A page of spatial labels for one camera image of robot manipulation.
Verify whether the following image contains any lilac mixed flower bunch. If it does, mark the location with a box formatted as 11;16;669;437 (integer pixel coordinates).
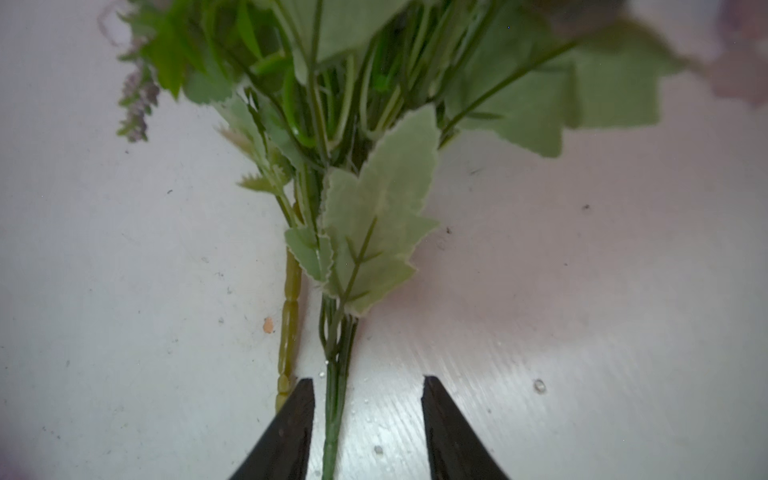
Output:
106;1;767;479

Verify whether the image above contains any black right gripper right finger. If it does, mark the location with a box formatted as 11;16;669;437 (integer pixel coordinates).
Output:
421;376;509;480

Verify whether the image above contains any blue hydrangea stem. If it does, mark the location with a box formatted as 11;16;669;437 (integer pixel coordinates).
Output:
275;249;303;412

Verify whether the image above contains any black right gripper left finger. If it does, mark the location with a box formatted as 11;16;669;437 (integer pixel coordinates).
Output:
230;378;316;480

